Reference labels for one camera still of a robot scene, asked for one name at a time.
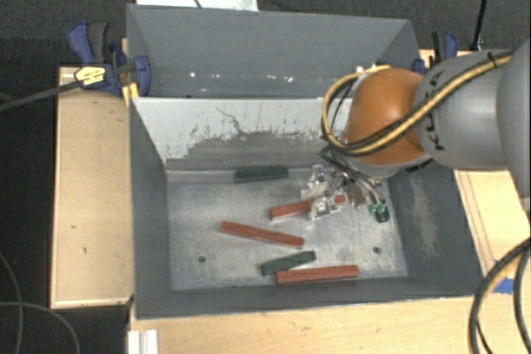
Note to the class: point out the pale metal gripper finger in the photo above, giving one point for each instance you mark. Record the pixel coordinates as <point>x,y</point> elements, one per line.
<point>325,207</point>
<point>318,181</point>

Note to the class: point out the red-brown flat block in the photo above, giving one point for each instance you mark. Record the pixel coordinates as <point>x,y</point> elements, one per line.
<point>261,235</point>
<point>317,274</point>
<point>288,210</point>

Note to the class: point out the dark green flat block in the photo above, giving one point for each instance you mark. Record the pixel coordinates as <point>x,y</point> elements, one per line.
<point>287,263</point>
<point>260,173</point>

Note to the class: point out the grey metal bin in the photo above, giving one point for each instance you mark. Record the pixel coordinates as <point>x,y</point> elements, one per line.
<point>232,54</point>

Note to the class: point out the pale wood flat board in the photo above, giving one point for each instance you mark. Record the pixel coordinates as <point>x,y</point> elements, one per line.
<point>93,186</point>

